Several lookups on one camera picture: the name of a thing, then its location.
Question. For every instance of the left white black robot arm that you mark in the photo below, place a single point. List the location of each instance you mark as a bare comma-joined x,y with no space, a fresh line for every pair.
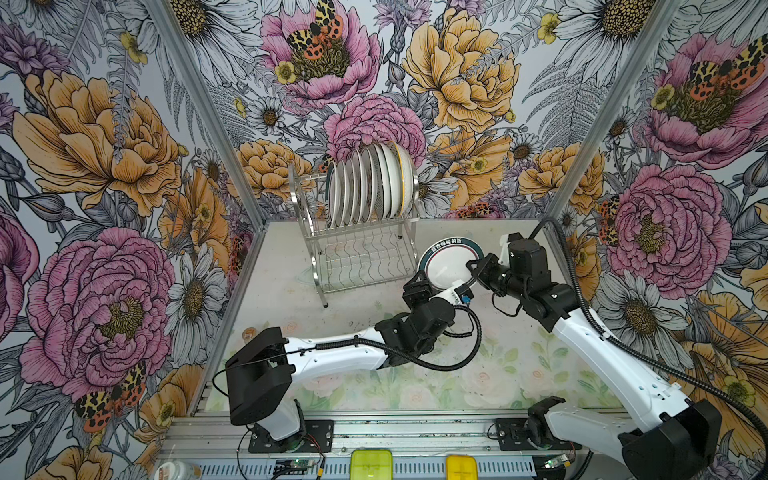
259,375

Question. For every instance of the left aluminium corner post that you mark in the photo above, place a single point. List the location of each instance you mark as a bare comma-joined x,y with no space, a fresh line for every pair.
185,61

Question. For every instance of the right aluminium corner post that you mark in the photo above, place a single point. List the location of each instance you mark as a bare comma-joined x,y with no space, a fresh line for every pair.
650,36

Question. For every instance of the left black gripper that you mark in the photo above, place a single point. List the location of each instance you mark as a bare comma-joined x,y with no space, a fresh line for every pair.
415,289

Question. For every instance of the floral patterned white plate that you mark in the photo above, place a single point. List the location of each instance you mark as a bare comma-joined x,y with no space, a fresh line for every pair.
367,184

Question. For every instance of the right yellow box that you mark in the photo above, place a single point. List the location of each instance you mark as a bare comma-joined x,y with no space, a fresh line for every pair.
459,467

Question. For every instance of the white jar with lid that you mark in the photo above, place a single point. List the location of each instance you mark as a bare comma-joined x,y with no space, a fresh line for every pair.
177,470

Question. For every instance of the left yellow green box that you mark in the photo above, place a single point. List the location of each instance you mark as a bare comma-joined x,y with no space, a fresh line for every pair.
371,464

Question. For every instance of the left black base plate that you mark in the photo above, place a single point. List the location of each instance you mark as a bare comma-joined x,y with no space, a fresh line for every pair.
315,436

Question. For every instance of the aluminium corner post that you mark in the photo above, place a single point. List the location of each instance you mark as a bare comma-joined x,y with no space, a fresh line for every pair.
650,36
185,61

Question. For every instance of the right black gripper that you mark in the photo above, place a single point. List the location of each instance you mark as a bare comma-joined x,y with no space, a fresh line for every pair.
483,267

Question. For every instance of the small green circuit board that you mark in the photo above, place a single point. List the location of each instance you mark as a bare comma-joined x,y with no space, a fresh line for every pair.
293,465

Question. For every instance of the green red rimmed white plate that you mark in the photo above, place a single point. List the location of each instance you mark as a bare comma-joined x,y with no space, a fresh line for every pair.
444,262

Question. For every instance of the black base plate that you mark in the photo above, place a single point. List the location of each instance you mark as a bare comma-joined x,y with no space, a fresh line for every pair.
519,434
315,436

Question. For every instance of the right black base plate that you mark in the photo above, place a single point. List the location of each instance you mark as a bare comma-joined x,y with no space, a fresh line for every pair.
519,434

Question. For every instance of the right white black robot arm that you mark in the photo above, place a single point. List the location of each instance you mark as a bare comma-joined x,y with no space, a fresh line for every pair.
666,436

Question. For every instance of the aluminium front rail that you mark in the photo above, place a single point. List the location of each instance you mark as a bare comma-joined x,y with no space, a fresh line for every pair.
419,441

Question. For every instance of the chrome wire dish rack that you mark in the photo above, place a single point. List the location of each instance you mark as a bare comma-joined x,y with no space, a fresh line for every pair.
343,258

